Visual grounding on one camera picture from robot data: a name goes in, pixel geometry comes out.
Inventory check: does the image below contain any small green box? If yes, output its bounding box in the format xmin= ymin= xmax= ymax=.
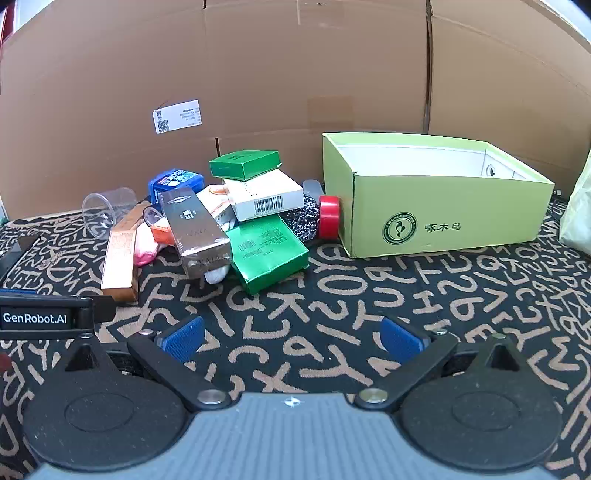
xmin=209 ymin=150 xmax=282 ymax=182

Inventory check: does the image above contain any large green box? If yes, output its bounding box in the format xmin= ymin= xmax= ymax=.
xmin=226 ymin=215 xmax=310 ymax=296

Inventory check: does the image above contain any black flat object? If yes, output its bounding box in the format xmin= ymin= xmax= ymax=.
xmin=0 ymin=234 xmax=43 ymax=280

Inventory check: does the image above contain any small orange white packet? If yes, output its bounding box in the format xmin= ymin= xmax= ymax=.
xmin=150 ymin=222 xmax=178 ymax=246

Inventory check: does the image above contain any brown cardboard panel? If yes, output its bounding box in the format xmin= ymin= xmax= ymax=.
xmin=425 ymin=0 xmax=591 ymax=195
xmin=0 ymin=0 xmax=432 ymax=220

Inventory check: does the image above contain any orange white box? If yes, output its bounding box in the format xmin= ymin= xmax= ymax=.
xmin=196 ymin=185 xmax=237 ymax=232

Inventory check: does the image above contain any white paper label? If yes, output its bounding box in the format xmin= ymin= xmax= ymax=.
xmin=153 ymin=99 xmax=203 ymax=134

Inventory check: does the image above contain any copper long box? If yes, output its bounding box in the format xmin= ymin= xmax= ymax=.
xmin=100 ymin=200 xmax=153 ymax=303

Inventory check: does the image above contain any black letter-printed mat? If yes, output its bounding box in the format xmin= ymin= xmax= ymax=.
xmin=0 ymin=185 xmax=591 ymax=480

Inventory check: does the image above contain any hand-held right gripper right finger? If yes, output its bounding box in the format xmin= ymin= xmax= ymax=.
xmin=355 ymin=318 xmax=525 ymax=411

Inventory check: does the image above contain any white box with barcode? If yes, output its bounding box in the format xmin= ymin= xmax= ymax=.
xmin=223 ymin=168 xmax=304 ymax=222

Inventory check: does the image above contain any clear plastic cup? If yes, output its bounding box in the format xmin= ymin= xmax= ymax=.
xmin=82 ymin=187 xmax=139 ymax=240

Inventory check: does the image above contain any light green cardboard box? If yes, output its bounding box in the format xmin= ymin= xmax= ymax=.
xmin=322 ymin=132 xmax=556 ymax=259

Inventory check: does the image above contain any pale green bag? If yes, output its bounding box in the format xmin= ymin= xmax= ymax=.
xmin=558 ymin=152 xmax=591 ymax=257

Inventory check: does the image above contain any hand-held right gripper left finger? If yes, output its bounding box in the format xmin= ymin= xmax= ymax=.
xmin=64 ymin=316 xmax=234 ymax=411

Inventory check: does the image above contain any silver brown long box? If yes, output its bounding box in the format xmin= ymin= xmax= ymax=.
xmin=159 ymin=187 xmax=232 ymax=278

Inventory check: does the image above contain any blue pack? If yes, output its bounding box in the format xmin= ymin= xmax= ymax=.
xmin=148 ymin=169 xmax=205 ymax=206

